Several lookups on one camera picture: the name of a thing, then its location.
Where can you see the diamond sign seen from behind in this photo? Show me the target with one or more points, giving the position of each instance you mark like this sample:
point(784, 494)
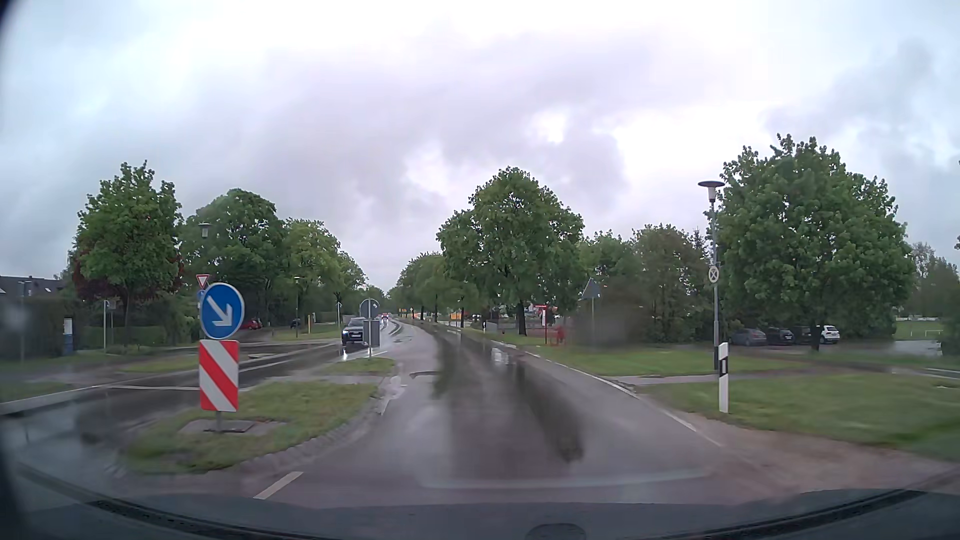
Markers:
point(591, 296)

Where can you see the car's own bonnet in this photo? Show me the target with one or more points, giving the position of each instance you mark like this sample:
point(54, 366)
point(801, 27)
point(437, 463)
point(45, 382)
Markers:
point(480, 521)

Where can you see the red-white give way sign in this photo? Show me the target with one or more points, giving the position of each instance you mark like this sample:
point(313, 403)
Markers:
point(202, 281)

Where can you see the lamp post with round sign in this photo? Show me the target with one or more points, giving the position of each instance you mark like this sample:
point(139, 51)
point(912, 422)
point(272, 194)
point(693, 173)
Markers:
point(713, 255)

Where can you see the wet grey asphalt road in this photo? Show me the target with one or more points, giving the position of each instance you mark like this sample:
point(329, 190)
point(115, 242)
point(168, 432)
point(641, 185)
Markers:
point(487, 405)

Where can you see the large green tree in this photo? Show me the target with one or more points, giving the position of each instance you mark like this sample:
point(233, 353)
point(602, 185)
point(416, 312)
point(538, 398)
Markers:
point(814, 240)
point(516, 240)

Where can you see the round sign seen from behind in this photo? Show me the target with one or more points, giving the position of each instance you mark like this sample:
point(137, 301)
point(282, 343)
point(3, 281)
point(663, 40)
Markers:
point(369, 315)

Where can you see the dark parked car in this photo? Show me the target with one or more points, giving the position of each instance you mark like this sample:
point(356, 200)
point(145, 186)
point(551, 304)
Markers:
point(748, 337)
point(780, 335)

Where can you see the grey pavement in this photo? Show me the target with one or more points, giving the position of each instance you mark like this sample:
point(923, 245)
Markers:
point(675, 379)

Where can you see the red parked car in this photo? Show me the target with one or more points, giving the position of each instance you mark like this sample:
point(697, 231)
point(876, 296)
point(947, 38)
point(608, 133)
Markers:
point(251, 324)

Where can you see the green hedge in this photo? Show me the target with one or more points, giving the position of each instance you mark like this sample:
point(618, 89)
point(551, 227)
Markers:
point(45, 326)

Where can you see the red-white road sign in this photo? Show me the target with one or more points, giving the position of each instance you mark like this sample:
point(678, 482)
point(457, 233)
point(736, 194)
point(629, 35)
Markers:
point(542, 311)

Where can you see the grassy kerbed traffic island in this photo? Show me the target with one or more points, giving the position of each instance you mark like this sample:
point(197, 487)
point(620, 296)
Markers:
point(300, 412)

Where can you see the white parked car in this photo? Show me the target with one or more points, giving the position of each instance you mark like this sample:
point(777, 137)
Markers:
point(827, 334)

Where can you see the road markings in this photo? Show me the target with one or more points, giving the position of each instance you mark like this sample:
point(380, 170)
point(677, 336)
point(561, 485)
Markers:
point(277, 485)

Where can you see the white black marker post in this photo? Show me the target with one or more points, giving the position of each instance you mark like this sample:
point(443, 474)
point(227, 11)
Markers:
point(723, 379)

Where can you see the dark building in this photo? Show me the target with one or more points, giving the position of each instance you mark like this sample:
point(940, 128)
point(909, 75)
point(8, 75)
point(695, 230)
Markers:
point(30, 286)

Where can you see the row of trees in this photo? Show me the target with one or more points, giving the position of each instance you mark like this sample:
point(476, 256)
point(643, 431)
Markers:
point(431, 289)
point(240, 255)

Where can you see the group of trees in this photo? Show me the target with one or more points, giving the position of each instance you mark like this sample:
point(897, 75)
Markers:
point(645, 285)

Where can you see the blue arrow sign with red-white board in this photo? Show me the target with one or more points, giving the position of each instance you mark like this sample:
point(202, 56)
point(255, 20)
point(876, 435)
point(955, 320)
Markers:
point(220, 352)

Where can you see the dark oncoming car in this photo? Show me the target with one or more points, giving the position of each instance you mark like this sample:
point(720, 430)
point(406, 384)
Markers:
point(353, 331)

